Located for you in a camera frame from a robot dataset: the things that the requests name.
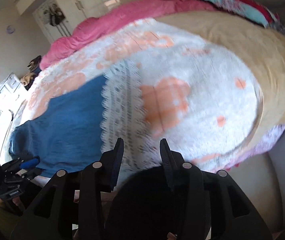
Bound blue denim lace-hem pants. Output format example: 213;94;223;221
8;60;161;177

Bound green sleeve forearm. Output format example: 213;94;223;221
0;204;24;239

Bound left hand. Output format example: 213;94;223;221
0;197;25;210

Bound white drawer cabinet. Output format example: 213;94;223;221
0;73;27;114

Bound white orange floral blanket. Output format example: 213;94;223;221
19;17;266;178

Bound beige bed sheet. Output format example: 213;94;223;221
156;11;285;151

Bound white door with hangings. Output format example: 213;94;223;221
32;0;72;44

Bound colourful patterned pillow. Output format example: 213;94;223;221
200;0;285;35

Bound pink duvet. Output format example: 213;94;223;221
39;0;216;70

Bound purple wall clock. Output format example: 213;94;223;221
6;25;15;35

